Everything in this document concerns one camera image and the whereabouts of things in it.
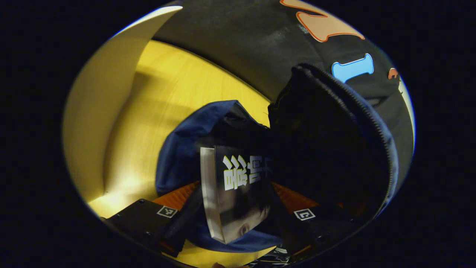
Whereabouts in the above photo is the dark portrait cover book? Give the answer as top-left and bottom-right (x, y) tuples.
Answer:
(200, 145), (276, 245)

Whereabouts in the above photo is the blue schoolbag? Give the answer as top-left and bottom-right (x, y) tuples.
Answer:
(155, 63), (399, 254)

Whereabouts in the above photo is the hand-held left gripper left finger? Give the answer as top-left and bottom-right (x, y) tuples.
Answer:
(100, 181), (203, 258)

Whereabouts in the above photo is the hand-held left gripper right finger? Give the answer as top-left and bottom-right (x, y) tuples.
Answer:
(270, 181), (369, 261)

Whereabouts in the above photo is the black backdrop cloth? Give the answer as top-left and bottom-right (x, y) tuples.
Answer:
(152, 0), (414, 160)

